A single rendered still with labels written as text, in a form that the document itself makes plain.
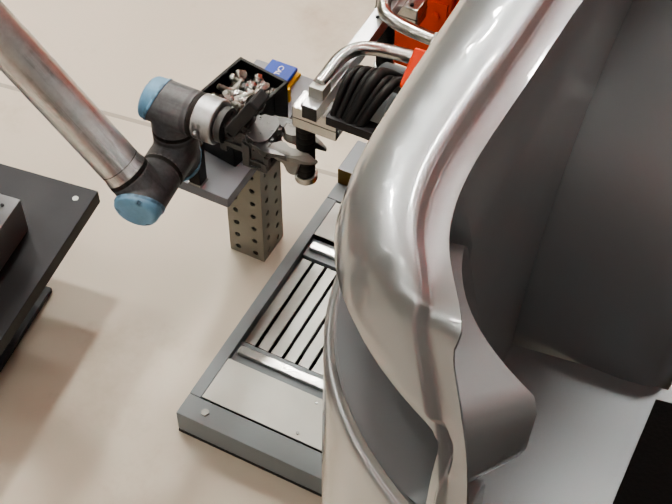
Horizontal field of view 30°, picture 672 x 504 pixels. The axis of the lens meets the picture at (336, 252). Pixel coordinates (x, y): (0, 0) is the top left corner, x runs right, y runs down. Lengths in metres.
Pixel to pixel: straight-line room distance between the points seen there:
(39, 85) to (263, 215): 0.93
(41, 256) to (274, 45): 1.21
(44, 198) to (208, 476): 0.76
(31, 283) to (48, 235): 0.14
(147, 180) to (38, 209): 0.64
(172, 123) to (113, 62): 1.39
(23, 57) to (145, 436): 1.02
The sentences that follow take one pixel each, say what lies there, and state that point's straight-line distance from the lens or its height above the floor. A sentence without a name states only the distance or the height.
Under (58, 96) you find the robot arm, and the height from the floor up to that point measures 0.92.
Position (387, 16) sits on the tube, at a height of 1.01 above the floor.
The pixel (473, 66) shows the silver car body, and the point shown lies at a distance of 1.24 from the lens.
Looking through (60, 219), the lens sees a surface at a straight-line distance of 2.98.
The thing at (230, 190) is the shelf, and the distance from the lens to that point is 2.78.
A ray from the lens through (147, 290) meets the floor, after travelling 3.19.
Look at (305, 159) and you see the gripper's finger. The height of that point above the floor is 0.83.
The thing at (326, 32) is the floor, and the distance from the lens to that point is 3.84.
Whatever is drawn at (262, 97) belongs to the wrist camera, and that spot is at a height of 0.92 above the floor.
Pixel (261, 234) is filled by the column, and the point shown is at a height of 0.11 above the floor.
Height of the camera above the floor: 2.50
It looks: 50 degrees down
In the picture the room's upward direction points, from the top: 1 degrees clockwise
